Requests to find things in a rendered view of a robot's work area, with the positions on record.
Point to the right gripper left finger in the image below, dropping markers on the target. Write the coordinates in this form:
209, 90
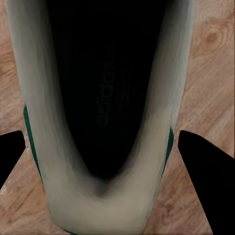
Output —
12, 145

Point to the gym shoe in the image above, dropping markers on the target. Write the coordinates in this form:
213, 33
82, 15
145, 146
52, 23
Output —
101, 83

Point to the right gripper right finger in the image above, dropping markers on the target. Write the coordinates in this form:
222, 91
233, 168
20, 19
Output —
212, 172

